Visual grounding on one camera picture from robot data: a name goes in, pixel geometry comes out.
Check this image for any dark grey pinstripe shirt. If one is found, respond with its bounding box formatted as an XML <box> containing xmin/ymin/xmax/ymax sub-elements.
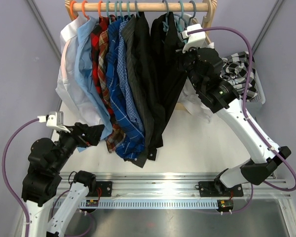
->
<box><xmin>121</xmin><ymin>15</ymin><xmax>154</xmax><ymax>168</ymax></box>

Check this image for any black white checked shirt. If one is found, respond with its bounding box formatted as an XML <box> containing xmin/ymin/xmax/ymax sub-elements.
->
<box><xmin>220</xmin><ymin>51</ymin><xmax>249</xmax><ymax>97</ymax></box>

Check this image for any wooden rack base shelf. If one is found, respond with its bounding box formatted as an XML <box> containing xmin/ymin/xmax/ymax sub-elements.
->
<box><xmin>175</xmin><ymin>103</ymin><xmax>187</xmax><ymax>111</ymax></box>

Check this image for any light blue shirt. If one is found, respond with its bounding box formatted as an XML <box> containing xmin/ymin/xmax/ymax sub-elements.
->
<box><xmin>74</xmin><ymin>16</ymin><xmax>112</xmax><ymax>140</ymax></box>

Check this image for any blue striped shirt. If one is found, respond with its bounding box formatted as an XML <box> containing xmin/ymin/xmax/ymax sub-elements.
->
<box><xmin>106</xmin><ymin>18</ymin><xmax>145</xmax><ymax>160</ymax></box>

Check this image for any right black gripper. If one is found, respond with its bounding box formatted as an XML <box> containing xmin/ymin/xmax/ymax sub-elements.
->
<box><xmin>177</xmin><ymin>41</ymin><xmax>204</xmax><ymax>92</ymax></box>

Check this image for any slotted cable duct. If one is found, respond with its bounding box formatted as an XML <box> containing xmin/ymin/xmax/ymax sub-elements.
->
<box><xmin>79</xmin><ymin>199</ymin><xmax>218</xmax><ymax>209</ymax></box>

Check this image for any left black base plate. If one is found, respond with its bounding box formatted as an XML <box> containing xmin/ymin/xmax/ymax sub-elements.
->
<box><xmin>87</xmin><ymin>181</ymin><xmax>112</xmax><ymax>197</ymax></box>

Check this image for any white t-shirt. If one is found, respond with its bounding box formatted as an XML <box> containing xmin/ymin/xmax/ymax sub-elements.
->
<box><xmin>180</xmin><ymin>12</ymin><xmax>215</xmax><ymax>124</ymax></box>

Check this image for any tan red plaid shirt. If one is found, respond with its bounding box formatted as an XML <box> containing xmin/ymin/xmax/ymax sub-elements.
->
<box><xmin>98</xmin><ymin>30</ymin><xmax>125</xmax><ymax>153</ymax></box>

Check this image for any orange hanger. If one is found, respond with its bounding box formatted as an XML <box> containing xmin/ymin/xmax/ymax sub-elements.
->
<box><xmin>69</xmin><ymin>0</ymin><xmax>79</xmax><ymax>20</ymax></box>
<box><xmin>81</xmin><ymin>0</ymin><xmax>90</xmax><ymax>20</ymax></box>
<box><xmin>98</xmin><ymin>0</ymin><xmax>103</xmax><ymax>18</ymax></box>

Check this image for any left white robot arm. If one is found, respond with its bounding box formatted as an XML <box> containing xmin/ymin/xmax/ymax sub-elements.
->
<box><xmin>21</xmin><ymin>121</ymin><xmax>105</xmax><ymax>237</ymax></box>

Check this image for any blue checked shirt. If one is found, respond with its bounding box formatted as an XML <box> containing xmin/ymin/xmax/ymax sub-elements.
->
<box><xmin>117</xmin><ymin>20</ymin><xmax>144</xmax><ymax>132</ymax></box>

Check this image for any wooden rack right leg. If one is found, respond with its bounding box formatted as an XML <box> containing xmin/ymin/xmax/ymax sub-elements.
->
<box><xmin>202</xmin><ymin>0</ymin><xmax>219</xmax><ymax>45</ymax></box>

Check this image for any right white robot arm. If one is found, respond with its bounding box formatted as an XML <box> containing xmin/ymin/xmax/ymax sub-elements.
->
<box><xmin>176</xmin><ymin>47</ymin><xmax>292</xmax><ymax>196</ymax></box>

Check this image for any wooden rack leg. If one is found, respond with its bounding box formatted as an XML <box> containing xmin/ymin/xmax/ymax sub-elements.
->
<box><xmin>202</xmin><ymin>0</ymin><xmax>219</xmax><ymax>45</ymax></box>
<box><xmin>64</xmin><ymin>0</ymin><xmax>78</xmax><ymax>22</ymax></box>

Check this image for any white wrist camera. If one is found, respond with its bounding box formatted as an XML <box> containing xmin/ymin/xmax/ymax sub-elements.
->
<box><xmin>37</xmin><ymin>111</ymin><xmax>71</xmax><ymax>133</ymax></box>
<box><xmin>181</xmin><ymin>24</ymin><xmax>206</xmax><ymax>53</ymax></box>

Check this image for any grey-blue plastic hanger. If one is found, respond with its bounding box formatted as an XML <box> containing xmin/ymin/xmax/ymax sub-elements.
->
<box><xmin>174</xmin><ymin>0</ymin><xmax>198</xmax><ymax>30</ymax></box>

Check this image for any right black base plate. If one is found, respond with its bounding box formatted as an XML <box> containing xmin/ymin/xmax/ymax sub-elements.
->
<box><xmin>194</xmin><ymin>181</ymin><xmax>244</xmax><ymax>198</ymax></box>

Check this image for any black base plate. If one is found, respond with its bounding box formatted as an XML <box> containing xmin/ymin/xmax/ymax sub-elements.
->
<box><xmin>87</xmin><ymin>181</ymin><xmax>112</xmax><ymax>197</ymax></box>
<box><xmin>194</xmin><ymin>181</ymin><xmax>244</xmax><ymax>198</ymax></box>

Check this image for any white dress shirt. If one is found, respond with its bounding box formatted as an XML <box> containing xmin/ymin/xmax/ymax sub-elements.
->
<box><xmin>56</xmin><ymin>16</ymin><xmax>103</xmax><ymax>126</ymax></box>

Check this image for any aluminium mounting rail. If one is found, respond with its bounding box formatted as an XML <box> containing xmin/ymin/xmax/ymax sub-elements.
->
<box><xmin>54</xmin><ymin>172</ymin><xmax>293</xmax><ymax>199</ymax></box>

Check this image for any wooden rack left leg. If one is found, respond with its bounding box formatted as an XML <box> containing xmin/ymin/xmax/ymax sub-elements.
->
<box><xmin>64</xmin><ymin>0</ymin><xmax>78</xmax><ymax>22</ymax></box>

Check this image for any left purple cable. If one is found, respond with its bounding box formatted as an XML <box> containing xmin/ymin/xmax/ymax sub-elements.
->
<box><xmin>1</xmin><ymin>118</ymin><xmax>41</xmax><ymax>237</ymax></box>

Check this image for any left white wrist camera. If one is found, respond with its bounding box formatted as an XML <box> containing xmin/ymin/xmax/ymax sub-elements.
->
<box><xmin>37</xmin><ymin>111</ymin><xmax>71</xmax><ymax>133</ymax></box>

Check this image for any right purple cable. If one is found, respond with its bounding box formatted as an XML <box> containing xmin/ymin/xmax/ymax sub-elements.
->
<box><xmin>187</xmin><ymin>26</ymin><xmax>296</xmax><ymax>215</ymax></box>

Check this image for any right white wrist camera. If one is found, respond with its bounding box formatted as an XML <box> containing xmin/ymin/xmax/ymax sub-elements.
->
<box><xmin>181</xmin><ymin>24</ymin><xmax>206</xmax><ymax>53</ymax></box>

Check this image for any wooden clothes rail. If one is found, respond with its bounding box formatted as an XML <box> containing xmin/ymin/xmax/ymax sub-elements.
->
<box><xmin>65</xmin><ymin>0</ymin><xmax>208</xmax><ymax>12</ymax></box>

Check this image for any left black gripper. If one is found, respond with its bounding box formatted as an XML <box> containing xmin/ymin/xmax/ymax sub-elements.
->
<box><xmin>52</xmin><ymin>121</ymin><xmax>105</xmax><ymax>172</ymax></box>

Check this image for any purple cable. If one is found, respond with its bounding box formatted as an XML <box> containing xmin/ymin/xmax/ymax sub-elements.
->
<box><xmin>1</xmin><ymin>118</ymin><xmax>41</xmax><ymax>237</ymax></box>
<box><xmin>187</xmin><ymin>26</ymin><xmax>296</xmax><ymax>215</ymax></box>

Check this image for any white plastic basket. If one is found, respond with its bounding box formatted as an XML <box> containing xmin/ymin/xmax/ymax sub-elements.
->
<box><xmin>247</xmin><ymin>58</ymin><xmax>266</xmax><ymax>105</ymax></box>

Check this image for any teal plastic hanger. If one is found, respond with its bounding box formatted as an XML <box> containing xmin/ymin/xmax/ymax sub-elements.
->
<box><xmin>175</xmin><ymin>0</ymin><xmax>187</xmax><ymax>33</ymax></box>

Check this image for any red black plaid shirt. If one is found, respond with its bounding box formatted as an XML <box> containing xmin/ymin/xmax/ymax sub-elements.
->
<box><xmin>90</xmin><ymin>17</ymin><xmax>110</xmax><ymax>110</ymax></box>

